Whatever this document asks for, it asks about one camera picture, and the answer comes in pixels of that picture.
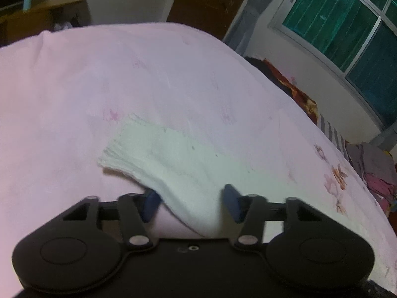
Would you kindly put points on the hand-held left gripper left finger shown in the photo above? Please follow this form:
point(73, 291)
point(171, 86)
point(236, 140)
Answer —
point(149, 206)

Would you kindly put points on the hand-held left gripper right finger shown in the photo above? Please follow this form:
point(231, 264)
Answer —
point(233, 203)

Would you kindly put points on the small white knit garment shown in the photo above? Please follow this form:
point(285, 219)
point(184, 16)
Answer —
point(183, 173)

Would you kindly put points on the pile of grey and magenta clothes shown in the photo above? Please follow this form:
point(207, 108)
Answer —
point(377, 170)

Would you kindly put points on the striped pillow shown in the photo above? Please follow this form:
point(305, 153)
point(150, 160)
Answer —
point(335, 136)

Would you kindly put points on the red patterned blanket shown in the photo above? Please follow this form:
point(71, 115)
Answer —
point(302, 96)

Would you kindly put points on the pink floral bedsheet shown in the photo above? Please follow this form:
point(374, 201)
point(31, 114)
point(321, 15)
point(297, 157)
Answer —
point(77, 93)

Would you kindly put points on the dark cloth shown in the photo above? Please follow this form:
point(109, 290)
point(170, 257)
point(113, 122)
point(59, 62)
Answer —
point(263, 68)

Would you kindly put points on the grey curtain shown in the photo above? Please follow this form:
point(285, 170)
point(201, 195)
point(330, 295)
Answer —
point(248, 15)

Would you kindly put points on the brown wooden door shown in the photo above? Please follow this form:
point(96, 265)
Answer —
point(211, 3)

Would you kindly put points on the aluminium frame window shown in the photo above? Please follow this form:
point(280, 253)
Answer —
point(338, 24)

